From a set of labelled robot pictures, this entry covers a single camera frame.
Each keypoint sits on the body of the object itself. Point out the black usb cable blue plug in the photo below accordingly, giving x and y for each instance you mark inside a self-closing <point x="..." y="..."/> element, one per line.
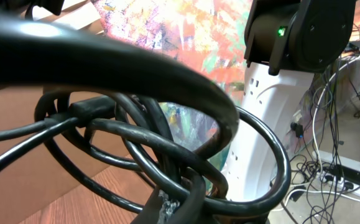
<point x="228" y="117"/>

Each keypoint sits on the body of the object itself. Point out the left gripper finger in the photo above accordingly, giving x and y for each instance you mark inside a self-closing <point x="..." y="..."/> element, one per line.
<point x="158" y="209"/>

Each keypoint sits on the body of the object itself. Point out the white power strip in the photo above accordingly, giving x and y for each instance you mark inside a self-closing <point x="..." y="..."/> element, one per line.
<point x="343" y="185"/>

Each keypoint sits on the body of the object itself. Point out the colourful painted cloth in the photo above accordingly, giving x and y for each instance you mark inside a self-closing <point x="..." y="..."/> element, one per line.
<point x="205" y="35"/>

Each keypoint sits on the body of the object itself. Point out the black usb cable silver plug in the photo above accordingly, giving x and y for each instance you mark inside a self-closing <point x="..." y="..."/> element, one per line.
<point x="89" y="112"/>

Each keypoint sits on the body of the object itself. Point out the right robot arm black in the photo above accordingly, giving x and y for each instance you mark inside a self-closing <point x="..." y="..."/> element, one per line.
<point x="287" y="43"/>

